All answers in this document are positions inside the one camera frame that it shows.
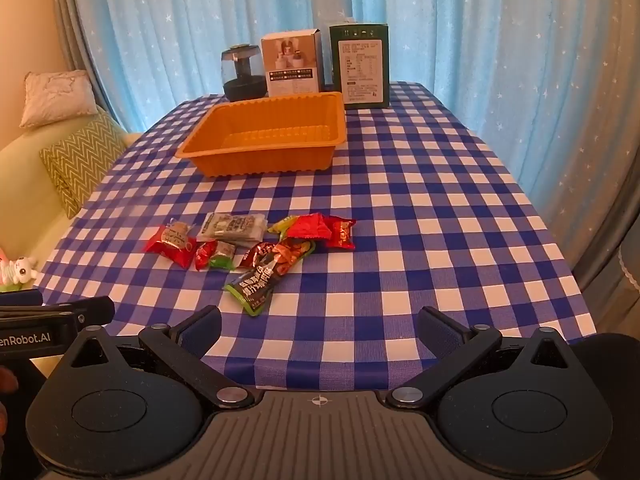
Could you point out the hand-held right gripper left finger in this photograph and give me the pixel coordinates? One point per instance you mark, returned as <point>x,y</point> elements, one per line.
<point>200,332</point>

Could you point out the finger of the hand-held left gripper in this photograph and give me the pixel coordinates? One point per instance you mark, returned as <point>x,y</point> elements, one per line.
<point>22,297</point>
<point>95,310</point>

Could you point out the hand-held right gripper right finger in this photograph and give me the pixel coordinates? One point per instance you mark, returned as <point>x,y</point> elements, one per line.
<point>440,332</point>

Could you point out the black green snack packet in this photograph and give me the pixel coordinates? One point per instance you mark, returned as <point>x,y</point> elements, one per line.
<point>252,291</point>

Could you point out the small red green snack packet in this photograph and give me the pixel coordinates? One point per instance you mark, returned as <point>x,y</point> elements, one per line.
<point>212,256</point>

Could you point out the red cookie snack packet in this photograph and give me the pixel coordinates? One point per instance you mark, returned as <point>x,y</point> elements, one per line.
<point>172,242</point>

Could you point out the clear grey snack packet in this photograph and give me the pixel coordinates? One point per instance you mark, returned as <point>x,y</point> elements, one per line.
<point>230,229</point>

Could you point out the orange brown snack packet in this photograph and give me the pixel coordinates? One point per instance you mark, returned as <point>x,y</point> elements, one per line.
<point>292,256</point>

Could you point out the plain red snack packet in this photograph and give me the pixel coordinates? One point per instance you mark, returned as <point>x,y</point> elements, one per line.
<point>341,234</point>

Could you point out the red yellow-ended snack packet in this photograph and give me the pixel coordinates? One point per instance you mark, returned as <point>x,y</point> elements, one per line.
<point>307,226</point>

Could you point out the orange plastic tray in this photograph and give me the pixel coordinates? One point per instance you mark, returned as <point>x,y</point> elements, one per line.
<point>260,135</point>

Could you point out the person's left hand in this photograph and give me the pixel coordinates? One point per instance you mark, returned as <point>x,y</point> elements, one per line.
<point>6,380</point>

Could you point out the white pink plush toy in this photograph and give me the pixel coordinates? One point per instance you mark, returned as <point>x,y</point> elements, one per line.
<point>20,269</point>

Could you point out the light green sofa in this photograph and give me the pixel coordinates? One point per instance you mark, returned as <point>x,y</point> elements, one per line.
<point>30,195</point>

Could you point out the blue white checkered tablecloth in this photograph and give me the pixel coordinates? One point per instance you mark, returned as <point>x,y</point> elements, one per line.
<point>425,200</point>

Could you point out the green chevron cushion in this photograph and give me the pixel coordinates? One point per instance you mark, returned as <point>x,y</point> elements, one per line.
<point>82,160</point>

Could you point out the grey curtain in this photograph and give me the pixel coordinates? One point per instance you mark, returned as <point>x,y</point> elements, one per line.
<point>75,20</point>
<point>612,270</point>

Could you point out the white cushion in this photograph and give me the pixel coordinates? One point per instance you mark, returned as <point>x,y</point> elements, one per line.
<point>57,97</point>

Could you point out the dark glass jar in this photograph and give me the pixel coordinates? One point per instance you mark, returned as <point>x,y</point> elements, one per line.
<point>243,72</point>

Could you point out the green cardboard box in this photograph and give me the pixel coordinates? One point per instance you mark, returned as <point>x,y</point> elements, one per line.
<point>360,67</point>

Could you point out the white cardboard box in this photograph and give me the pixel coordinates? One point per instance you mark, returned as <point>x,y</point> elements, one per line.
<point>292,67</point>

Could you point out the blue star curtain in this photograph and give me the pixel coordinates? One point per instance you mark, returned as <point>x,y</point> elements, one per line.
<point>475,35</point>

